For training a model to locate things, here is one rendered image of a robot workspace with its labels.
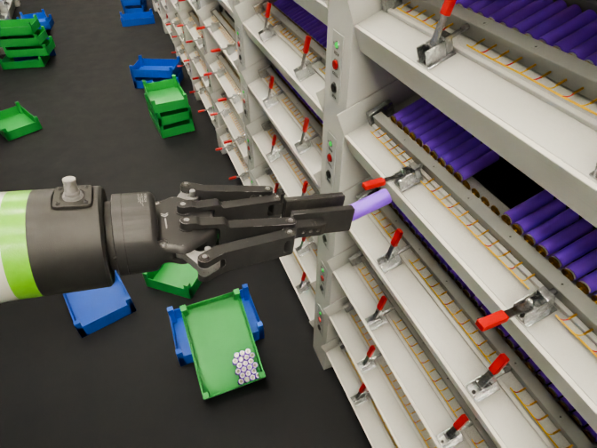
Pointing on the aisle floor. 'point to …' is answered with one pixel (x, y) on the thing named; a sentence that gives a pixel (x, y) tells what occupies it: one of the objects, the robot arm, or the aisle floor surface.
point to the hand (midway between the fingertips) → (317, 214)
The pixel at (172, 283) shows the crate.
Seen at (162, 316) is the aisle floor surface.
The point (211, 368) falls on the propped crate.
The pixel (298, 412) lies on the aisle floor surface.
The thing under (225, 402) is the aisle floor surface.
